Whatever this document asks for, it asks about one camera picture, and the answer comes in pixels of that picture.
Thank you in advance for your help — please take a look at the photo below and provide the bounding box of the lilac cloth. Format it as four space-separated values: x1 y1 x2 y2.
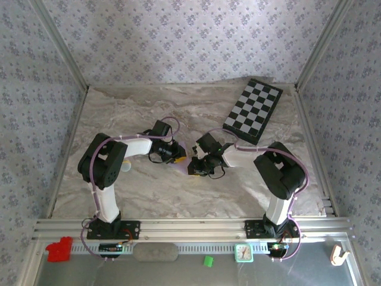
174 141 197 176

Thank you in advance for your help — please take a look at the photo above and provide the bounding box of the teal square clock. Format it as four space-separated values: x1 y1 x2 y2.
234 243 254 263

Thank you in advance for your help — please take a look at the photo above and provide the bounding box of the black and grey chessboard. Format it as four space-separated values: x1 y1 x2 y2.
221 77 283 146

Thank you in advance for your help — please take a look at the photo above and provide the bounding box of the grey oval stone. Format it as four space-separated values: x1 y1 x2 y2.
132 243 179 263

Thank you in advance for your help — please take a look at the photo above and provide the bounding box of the brushed metal shelf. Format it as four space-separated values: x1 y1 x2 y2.
35 235 358 286

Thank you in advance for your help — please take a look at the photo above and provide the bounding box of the red toy block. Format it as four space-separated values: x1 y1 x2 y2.
45 236 74 263

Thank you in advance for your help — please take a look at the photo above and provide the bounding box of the wooden hook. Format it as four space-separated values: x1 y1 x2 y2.
331 244 351 266

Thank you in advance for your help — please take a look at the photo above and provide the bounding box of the aluminium mounting rail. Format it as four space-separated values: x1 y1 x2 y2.
32 217 357 241

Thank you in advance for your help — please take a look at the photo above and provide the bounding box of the grey slotted cable duct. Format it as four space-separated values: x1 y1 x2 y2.
71 243 268 254

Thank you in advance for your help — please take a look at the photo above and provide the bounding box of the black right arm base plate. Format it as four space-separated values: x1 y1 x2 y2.
243 219 300 239

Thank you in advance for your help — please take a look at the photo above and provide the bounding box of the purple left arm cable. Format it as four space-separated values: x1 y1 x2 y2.
80 116 182 263

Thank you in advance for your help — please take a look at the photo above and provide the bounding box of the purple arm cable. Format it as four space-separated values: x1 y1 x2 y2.
80 116 182 263
205 128 311 263

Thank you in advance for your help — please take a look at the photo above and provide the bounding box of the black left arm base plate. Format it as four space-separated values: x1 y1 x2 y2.
86 219 141 241

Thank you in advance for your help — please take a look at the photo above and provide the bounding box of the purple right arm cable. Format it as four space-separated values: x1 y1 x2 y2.
205 128 311 263

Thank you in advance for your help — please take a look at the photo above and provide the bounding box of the aluminium side rail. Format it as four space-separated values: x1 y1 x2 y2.
293 85 339 218
46 86 90 220

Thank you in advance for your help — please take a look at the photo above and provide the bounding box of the aluminium corner post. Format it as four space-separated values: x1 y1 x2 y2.
29 0 90 92
294 0 357 92

